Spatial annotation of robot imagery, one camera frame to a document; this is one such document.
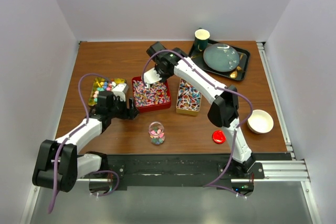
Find gold tin of lollipops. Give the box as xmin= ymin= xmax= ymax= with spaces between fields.
xmin=175 ymin=79 xmax=202 ymax=116

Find white bowl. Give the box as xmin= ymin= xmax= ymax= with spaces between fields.
xmin=247 ymin=109 xmax=274 ymax=134

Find clear plastic jar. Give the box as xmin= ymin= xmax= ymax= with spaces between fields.
xmin=148 ymin=121 xmax=165 ymax=145

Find red jar lid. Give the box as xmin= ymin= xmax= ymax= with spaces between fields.
xmin=212 ymin=130 xmax=226 ymax=144

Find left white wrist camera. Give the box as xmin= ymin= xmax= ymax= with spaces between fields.
xmin=112 ymin=83 xmax=129 ymax=102

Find red tin swirl lollipops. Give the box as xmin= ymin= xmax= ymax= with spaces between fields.
xmin=132 ymin=77 xmax=171 ymax=113

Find purple cable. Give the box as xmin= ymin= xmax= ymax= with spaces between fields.
xmin=48 ymin=73 xmax=112 ymax=214
xmin=141 ymin=49 xmax=255 ymax=190

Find dark teal plate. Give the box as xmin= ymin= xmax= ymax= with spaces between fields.
xmin=203 ymin=43 xmax=240 ymax=72

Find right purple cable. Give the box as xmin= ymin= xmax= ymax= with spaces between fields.
xmin=141 ymin=49 xmax=255 ymax=190

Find black serving tray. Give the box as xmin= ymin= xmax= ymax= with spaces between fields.
xmin=190 ymin=39 xmax=250 ymax=80

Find dark green paper cup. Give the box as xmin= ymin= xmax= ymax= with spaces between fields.
xmin=194 ymin=28 xmax=210 ymax=51

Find gold spoon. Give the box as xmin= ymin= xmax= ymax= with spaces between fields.
xmin=229 ymin=54 xmax=246 ymax=81

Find tin of star candies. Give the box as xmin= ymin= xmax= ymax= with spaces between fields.
xmin=88 ymin=77 xmax=127 ymax=106

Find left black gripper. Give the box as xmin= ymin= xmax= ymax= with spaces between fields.
xmin=108 ymin=95 xmax=139 ymax=120

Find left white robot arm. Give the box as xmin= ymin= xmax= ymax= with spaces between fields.
xmin=32 ymin=91 xmax=139 ymax=192

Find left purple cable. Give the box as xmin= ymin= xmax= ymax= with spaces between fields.
xmin=48 ymin=73 xmax=112 ymax=214

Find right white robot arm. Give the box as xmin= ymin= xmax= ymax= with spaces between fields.
xmin=142 ymin=42 xmax=256 ymax=178

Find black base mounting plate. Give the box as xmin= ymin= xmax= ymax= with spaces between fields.
xmin=78 ymin=153 xmax=265 ymax=192

